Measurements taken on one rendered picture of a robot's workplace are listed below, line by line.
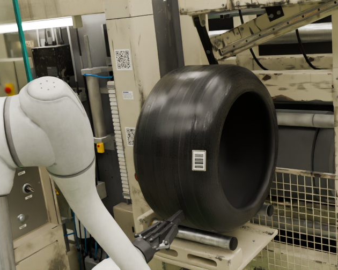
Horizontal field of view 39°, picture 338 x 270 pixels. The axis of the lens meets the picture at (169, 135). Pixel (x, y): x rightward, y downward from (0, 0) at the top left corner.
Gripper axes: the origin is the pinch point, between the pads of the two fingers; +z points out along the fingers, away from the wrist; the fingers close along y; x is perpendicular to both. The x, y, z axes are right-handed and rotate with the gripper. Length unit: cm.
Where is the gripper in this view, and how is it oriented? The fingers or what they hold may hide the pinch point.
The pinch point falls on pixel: (176, 219)
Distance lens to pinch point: 152.5
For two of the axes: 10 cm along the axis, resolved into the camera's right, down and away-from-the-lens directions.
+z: 5.7, -3.9, 7.2
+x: 1.9, 9.2, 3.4
